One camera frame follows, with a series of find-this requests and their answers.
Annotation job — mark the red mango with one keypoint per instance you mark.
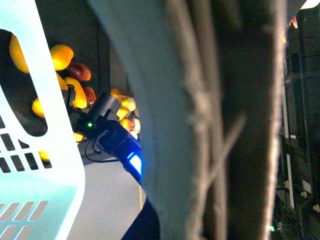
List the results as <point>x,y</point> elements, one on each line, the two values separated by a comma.
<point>79,71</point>
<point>89,94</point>

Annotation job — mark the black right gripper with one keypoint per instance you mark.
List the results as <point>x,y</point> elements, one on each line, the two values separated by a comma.
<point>102,129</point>

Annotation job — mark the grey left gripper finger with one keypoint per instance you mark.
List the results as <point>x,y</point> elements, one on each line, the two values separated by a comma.
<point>206,76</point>

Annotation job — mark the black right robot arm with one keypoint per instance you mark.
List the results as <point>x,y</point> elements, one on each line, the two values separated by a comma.
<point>131,163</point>

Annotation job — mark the light blue plastic basket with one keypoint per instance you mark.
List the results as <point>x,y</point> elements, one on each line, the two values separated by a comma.
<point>42,178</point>

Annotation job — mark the yellow mango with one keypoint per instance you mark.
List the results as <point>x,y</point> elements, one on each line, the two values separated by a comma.
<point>80,100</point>
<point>37,108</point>
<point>17,55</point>
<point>61,56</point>

